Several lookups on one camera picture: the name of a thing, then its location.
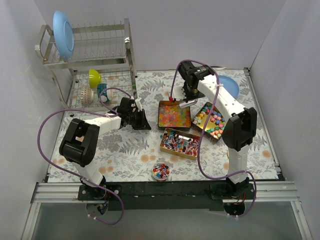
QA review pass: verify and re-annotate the silver metal scoop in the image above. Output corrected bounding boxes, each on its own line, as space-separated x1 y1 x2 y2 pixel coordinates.
178 99 198 109

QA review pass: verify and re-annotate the tin of star candies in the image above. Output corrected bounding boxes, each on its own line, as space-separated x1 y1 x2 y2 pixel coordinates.
191 102 227 143

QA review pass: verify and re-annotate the clear round plastic container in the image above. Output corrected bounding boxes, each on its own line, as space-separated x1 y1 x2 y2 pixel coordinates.
151 162 171 182

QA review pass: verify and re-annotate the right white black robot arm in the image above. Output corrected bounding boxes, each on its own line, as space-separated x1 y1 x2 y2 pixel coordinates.
170 59 258 199

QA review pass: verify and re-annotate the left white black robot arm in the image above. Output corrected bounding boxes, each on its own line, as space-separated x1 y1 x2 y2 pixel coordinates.
59 97 151 200

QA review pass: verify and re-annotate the tin of gummy candies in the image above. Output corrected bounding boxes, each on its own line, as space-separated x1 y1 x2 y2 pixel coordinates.
157 100 192 132

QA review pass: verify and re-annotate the teal white cup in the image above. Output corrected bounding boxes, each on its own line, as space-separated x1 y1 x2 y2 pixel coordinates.
96 83 113 104

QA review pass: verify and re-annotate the blue plate on table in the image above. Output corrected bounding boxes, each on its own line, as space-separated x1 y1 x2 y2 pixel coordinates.
219 75 240 99

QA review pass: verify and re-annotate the patterned beige cup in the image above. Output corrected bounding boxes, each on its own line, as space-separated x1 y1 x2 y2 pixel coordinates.
80 85 96 107

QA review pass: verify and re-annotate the yellow green bowl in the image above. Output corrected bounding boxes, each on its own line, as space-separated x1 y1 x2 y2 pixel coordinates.
88 69 102 89

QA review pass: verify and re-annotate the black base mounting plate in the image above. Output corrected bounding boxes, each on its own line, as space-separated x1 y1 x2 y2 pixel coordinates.
77 180 255 211

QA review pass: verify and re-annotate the steel dish rack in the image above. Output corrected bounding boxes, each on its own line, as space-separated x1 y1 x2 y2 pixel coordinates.
35 18 138 110

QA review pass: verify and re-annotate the blue plate in rack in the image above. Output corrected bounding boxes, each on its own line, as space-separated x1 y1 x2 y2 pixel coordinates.
53 10 75 61

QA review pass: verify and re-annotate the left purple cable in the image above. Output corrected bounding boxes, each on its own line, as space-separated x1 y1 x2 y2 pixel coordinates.
38 87 137 225

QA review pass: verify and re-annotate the purple cable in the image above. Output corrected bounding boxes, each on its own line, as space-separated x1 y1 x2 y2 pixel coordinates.
168 59 257 218
38 87 137 225

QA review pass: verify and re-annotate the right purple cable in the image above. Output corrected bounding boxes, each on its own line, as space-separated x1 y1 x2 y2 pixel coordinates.
168 59 257 218

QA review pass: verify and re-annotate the aluminium frame rail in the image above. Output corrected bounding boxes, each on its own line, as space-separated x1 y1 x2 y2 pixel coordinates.
31 181 301 203

